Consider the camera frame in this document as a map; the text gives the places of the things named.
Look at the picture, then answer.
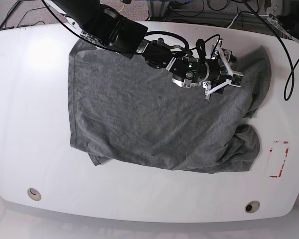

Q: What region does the table cable grommet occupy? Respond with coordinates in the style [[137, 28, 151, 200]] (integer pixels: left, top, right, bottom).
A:
[[27, 188, 41, 201], [245, 201, 260, 214]]

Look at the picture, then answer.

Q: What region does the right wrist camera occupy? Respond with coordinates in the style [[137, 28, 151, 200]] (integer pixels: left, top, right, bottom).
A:
[[230, 73, 244, 87]]

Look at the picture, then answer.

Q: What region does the grey t-shirt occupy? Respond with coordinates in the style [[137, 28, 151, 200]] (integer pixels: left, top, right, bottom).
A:
[[68, 40, 271, 174]]

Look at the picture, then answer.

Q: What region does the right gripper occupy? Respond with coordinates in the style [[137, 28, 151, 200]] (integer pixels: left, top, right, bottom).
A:
[[202, 38, 237, 101]]

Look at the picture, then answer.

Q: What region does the right table cable grommet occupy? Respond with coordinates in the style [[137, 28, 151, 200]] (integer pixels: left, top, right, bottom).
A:
[[245, 201, 260, 214]]

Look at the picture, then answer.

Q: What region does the black cable on floor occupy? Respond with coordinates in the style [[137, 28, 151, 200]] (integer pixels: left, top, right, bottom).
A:
[[0, 0, 45, 28]]

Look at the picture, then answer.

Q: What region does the aluminium frame stand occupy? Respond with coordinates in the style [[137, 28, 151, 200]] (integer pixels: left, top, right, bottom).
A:
[[147, 0, 171, 21]]

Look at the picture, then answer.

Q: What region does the red tape rectangle marking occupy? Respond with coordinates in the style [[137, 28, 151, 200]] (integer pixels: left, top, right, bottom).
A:
[[266, 141, 290, 178]]

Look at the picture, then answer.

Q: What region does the white cable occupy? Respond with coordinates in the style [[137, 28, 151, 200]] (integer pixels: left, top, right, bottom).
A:
[[226, 11, 275, 29]]

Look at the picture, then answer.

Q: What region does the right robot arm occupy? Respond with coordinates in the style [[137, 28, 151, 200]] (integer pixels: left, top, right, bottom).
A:
[[42, 0, 243, 100]]

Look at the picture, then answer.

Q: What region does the left table cable grommet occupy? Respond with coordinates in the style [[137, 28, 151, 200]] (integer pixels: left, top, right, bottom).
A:
[[27, 188, 41, 201]]

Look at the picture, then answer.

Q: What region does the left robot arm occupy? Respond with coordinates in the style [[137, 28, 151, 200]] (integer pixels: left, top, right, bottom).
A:
[[242, 0, 299, 101]]

